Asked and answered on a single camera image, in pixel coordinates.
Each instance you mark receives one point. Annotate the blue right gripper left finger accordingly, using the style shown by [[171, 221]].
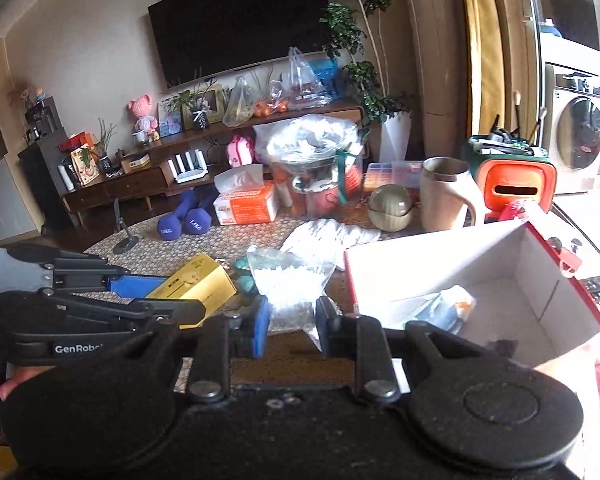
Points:
[[249, 330]]

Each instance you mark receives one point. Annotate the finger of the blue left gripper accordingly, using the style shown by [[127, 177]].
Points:
[[134, 286]]

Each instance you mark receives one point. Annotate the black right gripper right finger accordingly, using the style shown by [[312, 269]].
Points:
[[336, 331]]

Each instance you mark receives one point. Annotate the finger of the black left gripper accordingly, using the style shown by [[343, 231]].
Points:
[[185, 313]]

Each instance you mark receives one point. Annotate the yellow box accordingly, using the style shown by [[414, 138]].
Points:
[[202, 279]]

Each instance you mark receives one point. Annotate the bag of white beads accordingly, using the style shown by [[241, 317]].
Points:
[[292, 285]]

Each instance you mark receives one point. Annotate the blue white plastic packet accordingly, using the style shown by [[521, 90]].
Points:
[[448, 309]]

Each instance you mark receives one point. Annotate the person's left hand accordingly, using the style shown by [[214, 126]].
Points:
[[19, 376]]

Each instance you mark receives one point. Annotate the black phone stand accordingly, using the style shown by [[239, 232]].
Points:
[[129, 240]]

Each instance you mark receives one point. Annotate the purple dumbbell left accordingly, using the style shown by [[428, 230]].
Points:
[[170, 226]]

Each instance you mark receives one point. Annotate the purple dumbbell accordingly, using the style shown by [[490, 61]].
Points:
[[199, 218], [170, 226]]

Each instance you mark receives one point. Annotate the purple dumbbell right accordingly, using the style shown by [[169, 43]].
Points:
[[199, 218]]

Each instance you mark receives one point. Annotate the white crumpled paper towel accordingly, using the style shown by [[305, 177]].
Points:
[[327, 240]]

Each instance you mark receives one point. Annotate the white wifi router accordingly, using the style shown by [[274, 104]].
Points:
[[188, 166]]

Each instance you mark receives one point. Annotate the orange tissue pack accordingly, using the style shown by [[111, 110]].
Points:
[[245, 197]]

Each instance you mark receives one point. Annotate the round cream ceramic jar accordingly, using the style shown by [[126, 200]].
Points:
[[390, 208]]

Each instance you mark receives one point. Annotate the wooden tv cabinet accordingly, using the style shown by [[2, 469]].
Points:
[[147, 172]]

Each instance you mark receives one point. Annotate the pink plush doll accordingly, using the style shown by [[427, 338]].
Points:
[[146, 125]]

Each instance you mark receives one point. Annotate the pink bag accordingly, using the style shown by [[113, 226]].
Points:
[[240, 150]]

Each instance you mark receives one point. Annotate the beige steel mug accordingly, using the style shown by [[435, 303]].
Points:
[[447, 193]]

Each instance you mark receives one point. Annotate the large plastic bag with bowls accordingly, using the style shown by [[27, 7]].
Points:
[[318, 159]]

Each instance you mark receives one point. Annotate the red cardboard box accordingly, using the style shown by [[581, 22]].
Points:
[[521, 292]]

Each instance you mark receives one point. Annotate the clear bag on cabinet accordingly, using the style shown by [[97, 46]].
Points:
[[241, 104]]

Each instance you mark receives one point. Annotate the black television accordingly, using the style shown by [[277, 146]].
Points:
[[202, 38]]

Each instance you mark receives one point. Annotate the washing machine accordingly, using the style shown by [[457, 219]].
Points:
[[571, 131]]

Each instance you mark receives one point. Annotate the potted green tree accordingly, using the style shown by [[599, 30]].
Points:
[[354, 31]]

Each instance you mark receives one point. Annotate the photo frame with plant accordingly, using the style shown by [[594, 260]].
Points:
[[202, 99]]

